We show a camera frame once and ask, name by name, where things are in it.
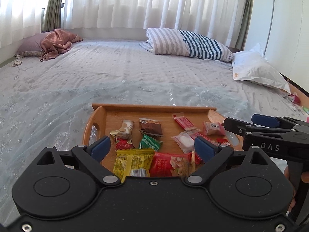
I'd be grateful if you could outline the person's right hand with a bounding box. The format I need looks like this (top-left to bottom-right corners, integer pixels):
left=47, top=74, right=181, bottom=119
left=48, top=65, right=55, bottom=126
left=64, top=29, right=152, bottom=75
left=283, top=166, right=309, bottom=214

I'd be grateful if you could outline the light blue bed sheet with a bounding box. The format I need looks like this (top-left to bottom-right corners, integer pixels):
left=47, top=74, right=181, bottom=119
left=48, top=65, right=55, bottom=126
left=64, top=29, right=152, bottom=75
left=1, top=40, right=307, bottom=225

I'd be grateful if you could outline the small red candy wrapper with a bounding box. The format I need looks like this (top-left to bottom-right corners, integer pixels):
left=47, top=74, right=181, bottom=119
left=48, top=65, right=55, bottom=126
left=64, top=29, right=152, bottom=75
left=115, top=138, right=135, bottom=150

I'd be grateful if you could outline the red clear biscuit packet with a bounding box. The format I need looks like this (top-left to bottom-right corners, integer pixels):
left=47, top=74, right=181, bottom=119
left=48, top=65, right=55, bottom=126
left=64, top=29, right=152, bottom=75
left=172, top=112, right=201, bottom=132

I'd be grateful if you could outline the pink white candy packet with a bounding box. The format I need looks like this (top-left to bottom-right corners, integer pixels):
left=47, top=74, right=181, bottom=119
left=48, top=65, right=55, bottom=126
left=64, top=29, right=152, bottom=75
left=203, top=122, right=225, bottom=136

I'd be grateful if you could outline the mauve pillow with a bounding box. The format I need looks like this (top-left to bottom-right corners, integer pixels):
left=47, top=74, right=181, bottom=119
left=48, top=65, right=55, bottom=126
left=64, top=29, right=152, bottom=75
left=15, top=32, right=51, bottom=58

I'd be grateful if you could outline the yellow snack packet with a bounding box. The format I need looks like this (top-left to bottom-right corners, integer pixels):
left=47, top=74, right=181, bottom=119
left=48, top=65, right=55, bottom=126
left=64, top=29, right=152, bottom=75
left=113, top=149, right=155, bottom=183

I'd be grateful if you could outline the green snack packet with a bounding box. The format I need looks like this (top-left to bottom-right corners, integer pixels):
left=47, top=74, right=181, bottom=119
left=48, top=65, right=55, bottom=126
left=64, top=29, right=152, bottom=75
left=139, top=134, right=163, bottom=152

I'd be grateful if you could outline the green drape curtain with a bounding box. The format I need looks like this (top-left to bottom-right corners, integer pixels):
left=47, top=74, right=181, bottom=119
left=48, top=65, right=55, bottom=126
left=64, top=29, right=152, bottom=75
left=41, top=0, right=62, bottom=32

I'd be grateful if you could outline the white wardrobe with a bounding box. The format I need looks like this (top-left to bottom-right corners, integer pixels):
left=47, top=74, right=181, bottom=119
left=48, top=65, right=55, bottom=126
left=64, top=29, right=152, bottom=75
left=244, top=0, right=308, bottom=91

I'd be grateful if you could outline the wooden serving tray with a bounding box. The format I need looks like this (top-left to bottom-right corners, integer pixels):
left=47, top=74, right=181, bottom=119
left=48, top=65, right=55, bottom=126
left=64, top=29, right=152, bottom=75
left=82, top=103, right=242, bottom=175

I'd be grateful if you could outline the red cracker snack pack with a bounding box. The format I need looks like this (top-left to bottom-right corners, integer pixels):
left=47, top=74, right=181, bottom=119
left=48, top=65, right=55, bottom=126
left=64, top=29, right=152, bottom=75
left=149, top=151, right=203, bottom=177

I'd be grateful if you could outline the striped blue white pillow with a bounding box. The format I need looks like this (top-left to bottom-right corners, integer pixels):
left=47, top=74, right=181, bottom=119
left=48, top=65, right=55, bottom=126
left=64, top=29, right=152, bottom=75
left=140, top=28, right=234, bottom=62

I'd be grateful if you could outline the brown almond snack packet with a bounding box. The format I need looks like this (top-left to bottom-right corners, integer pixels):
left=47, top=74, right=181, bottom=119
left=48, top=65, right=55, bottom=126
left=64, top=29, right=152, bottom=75
left=139, top=118, right=163, bottom=137

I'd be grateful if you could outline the white cream wafer packet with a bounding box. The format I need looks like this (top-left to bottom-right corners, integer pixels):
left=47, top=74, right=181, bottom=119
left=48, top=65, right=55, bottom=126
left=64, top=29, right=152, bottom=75
left=110, top=119, right=134, bottom=140

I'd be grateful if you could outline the pink crumpled blanket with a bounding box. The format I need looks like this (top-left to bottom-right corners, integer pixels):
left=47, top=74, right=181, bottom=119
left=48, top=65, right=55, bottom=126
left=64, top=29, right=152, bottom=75
left=40, top=29, right=83, bottom=61

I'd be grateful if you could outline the red striped clear packet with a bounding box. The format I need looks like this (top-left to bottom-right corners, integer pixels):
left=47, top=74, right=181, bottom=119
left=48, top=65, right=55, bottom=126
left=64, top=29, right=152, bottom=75
left=190, top=132, right=230, bottom=146

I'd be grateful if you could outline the white sheer curtain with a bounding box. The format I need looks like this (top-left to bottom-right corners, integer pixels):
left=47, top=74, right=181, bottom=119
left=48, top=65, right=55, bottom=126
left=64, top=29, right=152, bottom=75
left=1, top=0, right=245, bottom=47

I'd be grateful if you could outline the clear white candy packet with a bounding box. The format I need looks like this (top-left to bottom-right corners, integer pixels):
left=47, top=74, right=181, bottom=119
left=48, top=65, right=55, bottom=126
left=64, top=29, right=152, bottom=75
left=171, top=132, right=194, bottom=154

